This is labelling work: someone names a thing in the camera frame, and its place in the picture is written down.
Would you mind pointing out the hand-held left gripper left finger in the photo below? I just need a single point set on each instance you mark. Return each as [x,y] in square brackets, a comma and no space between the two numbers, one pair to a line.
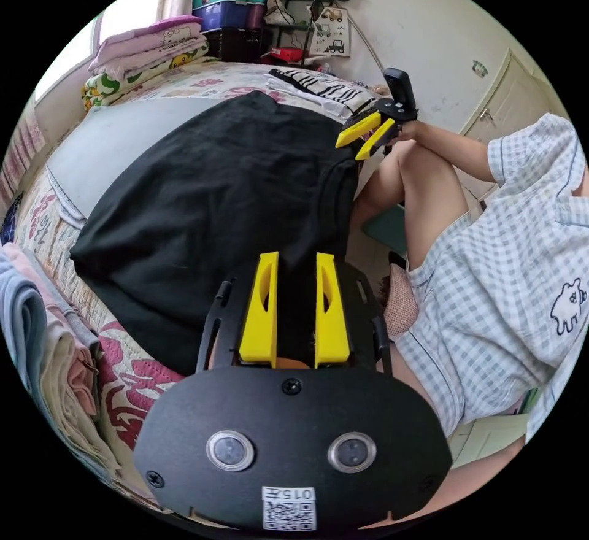
[258,319]

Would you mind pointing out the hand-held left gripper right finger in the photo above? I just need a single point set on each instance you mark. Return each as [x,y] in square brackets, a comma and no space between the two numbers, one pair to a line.
[332,323]

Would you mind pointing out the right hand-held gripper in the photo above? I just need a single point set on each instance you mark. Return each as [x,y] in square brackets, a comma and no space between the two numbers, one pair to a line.
[399,112]

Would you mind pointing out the black short sleeve shirt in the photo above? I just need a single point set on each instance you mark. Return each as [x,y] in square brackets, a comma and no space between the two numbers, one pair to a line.
[207,190]

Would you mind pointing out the person's right forearm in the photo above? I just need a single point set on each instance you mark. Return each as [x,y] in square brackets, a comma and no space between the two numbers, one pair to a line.
[455,151]

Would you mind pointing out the person's right hand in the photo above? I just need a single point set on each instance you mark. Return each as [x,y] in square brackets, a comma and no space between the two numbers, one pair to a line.
[407,133]

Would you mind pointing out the pile of striped clothes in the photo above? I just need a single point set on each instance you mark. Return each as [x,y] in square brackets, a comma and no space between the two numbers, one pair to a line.
[322,84]

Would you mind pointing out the black metal shelf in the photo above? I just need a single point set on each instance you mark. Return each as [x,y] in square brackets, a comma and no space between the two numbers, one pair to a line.
[299,29]

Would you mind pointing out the bed with printed quilt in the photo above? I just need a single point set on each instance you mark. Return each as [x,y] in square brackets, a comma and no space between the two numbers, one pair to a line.
[133,379]

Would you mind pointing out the person's body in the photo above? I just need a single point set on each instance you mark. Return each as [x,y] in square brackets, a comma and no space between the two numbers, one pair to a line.
[483,296]

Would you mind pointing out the cream cupboard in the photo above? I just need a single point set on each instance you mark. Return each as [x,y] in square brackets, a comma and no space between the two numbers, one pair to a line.
[515,89]

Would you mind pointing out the pile of pastel clothes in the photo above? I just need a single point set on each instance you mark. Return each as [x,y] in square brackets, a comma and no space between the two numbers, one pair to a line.
[60,365]

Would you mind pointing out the grey flat folding board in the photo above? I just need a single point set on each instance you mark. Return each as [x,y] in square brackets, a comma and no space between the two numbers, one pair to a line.
[106,144]

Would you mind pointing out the stack of folded blankets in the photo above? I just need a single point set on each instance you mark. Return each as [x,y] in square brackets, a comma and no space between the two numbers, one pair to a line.
[147,47]

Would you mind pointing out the window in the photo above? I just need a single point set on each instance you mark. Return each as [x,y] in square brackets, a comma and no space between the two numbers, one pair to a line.
[69,54]

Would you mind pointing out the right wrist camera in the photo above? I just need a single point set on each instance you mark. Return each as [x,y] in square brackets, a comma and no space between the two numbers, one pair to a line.
[401,86]

